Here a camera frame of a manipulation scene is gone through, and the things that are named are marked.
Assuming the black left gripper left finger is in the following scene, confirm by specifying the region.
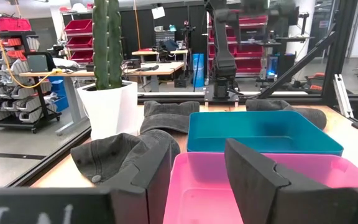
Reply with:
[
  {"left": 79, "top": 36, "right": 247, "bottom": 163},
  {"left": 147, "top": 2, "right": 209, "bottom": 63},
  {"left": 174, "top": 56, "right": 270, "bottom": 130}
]
[{"left": 99, "top": 139, "right": 173, "bottom": 224}]

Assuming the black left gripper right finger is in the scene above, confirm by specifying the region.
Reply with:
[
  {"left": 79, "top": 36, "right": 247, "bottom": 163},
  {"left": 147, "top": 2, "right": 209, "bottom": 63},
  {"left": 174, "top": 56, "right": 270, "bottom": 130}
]
[{"left": 224, "top": 138, "right": 358, "bottom": 224}]

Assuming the dark blue washed baseball cap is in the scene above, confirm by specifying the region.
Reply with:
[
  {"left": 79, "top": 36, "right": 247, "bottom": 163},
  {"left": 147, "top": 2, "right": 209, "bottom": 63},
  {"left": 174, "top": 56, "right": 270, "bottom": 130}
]
[{"left": 70, "top": 129, "right": 181, "bottom": 185}]

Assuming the dark grey washed baseball cap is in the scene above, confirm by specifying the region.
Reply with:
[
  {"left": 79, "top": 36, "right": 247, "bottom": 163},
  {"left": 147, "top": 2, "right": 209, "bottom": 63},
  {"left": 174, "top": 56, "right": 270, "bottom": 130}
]
[
  {"left": 245, "top": 98, "right": 328, "bottom": 131},
  {"left": 139, "top": 100, "right": 201, "bottom": 134}
]

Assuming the pink red plastic tray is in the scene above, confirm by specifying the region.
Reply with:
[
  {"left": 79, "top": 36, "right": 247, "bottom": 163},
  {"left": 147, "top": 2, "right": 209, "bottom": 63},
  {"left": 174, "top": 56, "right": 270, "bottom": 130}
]
[{"left": 162, "top": 151, "right": 358, "bottom": 224}]

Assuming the teal plastic tray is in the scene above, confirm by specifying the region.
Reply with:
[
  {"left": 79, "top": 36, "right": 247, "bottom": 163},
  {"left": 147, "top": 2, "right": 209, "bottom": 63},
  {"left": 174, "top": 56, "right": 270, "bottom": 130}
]
[{"left": 186, "top": 110, "right": 344, "bottom": 157}]

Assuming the white hexagonal plant pot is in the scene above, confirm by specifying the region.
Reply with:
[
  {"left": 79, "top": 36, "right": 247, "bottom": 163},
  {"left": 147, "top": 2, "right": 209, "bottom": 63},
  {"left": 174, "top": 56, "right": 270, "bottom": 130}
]
[{"left": 76, "top": 80, "right": 141, "bottom": 141}]

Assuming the long wooden workbench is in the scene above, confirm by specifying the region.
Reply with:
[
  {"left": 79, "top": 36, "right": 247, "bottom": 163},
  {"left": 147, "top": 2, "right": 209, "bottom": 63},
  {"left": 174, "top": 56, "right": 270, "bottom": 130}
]
[{"left": 19, "top": 61, "right": 185, "bottom": 136}]

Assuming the blue cylindrical bin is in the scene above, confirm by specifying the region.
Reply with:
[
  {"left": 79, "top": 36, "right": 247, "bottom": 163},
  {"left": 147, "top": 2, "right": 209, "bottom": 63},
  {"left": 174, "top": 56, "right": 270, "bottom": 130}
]
[{"left": 192, "top": 53, "right": 205, "bottom": 89}]

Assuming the silver aluminium profile bar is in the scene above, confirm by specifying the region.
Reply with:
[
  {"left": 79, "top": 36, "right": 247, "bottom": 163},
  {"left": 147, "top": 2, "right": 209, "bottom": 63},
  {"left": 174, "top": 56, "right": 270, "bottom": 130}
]
[{"left": 333, "top": 73, "right": 354, "bottom": 119}]

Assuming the blue plastic crate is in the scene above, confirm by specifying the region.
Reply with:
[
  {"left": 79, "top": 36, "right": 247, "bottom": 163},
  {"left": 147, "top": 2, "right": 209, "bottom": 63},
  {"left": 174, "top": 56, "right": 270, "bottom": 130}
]
[{"left": 47, "top": 76, "right": 70, "bottom": 113}]

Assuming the small wooden workbench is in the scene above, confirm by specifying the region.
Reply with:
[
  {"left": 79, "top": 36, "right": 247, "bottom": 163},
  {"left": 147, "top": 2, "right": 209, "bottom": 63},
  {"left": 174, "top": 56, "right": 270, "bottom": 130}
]
[{"left": 131, "top": 48, "right": 189, "bottom": 63}]

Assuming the wide shelf with red bins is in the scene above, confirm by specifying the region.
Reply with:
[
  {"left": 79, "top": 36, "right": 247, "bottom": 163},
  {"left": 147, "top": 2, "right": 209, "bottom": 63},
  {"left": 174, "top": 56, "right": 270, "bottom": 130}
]
[{"left": 208, "top": 14, "right": 269, "bottom": 78}]

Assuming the green cactus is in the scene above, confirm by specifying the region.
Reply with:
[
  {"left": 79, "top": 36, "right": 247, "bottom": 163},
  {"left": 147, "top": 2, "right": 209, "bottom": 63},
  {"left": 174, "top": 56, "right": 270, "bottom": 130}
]
[{"left": 91, "top": 0, "right": 124, "bottom": 91}]

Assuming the narrow shelf with red bins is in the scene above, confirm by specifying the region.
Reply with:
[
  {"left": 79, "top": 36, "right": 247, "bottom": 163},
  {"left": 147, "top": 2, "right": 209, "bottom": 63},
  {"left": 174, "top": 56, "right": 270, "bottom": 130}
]
[{"left": 63, "top": 18, "right": 94, "bottom": 65}]

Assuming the black rack with grey bins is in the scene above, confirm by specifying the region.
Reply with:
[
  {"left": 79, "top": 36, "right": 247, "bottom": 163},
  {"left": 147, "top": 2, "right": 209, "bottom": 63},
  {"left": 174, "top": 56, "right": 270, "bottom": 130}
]
[{"left": 0, "top": 17, "right": 62, "bottom": 134}]

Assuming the white paper sheet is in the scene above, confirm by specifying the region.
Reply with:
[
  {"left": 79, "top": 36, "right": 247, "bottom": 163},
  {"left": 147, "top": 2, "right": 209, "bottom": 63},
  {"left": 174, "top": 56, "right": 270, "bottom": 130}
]
[{"left": 151, "top": 6, "right": 166, "bottom": 21}]

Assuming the black aluminium table frame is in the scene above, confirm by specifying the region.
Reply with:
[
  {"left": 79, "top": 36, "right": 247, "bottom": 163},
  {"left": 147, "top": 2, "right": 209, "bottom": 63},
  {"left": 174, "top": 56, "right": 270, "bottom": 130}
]
[{"left": 7, "top": 0, "right": 358, "bottom": 187}]

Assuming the orange hanging cable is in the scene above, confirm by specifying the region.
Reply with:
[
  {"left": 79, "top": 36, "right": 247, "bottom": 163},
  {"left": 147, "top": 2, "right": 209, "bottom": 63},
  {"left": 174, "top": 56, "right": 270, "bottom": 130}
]
[{"left": 132, "top": 0, "right": 142, "bottom": 50}]

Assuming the grey box with black frame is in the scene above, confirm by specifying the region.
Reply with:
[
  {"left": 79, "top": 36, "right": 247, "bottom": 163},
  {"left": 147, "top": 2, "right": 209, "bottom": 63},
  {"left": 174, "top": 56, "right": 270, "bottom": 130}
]
[{"left": 25, "top": 50, "right": 57, "bottom": 73}]

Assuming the yellow hanging cable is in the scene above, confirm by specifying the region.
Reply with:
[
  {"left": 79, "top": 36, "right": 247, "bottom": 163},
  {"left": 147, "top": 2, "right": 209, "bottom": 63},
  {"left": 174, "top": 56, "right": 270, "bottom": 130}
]
[{"left": 0, "top": 0, "right": 64, "bottom": 90}]

